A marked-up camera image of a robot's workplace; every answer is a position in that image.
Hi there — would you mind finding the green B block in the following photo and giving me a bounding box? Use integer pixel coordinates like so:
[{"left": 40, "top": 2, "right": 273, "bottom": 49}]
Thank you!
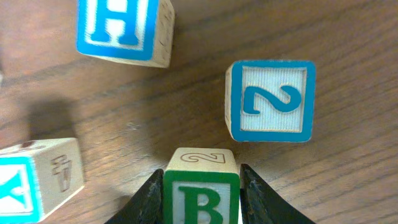
[{"left": 163, "top": 147, "right": 240, "bottom": 224}]

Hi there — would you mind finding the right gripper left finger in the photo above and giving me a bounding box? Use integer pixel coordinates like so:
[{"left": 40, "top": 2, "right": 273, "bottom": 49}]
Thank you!
[{"left": 105, "top": 169, "right": 164, "bottom": 224}]

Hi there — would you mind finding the blue 2 block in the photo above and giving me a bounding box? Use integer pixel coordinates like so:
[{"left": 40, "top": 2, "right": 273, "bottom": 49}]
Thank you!
[{"left": 224, "top": 60, "right": 316, "bottom": 142}]

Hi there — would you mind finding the blue X block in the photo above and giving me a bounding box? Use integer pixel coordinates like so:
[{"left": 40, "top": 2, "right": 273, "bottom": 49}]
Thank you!
[{"left": 1, "top": 138, "right": 85, "bottom": 223}]

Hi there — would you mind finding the blue H block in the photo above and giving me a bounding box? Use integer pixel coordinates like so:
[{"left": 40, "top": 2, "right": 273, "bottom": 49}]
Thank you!
[{"left": 76, "top": 0, "right": 175, "bottom": 68}]

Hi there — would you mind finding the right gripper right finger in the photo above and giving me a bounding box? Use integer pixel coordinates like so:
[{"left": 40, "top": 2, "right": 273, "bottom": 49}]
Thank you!
[{"left": 240, "top": 164, "right": 315, "bottom": 224}]

